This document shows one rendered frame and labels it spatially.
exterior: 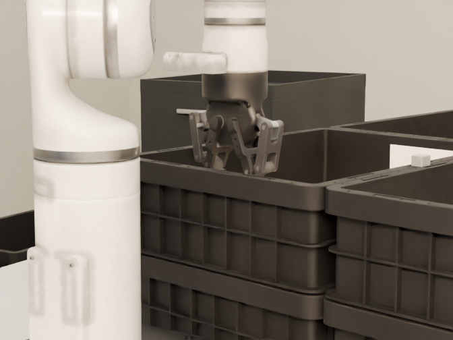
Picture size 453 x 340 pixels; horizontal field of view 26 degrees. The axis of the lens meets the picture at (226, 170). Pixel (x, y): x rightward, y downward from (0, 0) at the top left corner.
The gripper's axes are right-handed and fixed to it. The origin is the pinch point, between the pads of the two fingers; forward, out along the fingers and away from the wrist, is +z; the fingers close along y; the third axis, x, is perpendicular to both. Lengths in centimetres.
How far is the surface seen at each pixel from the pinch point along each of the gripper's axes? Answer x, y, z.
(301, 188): 7.3, -17.9, -4.0
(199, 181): 8.7, -4.0, -2.9
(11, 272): 3, 48, 19
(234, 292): 8.2, -9.1, 8.3
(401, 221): 6.3, -29.3, -2.5
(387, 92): -292, 215, 21
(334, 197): 7.0, -21.8, -3.6
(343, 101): -152, 119, 8
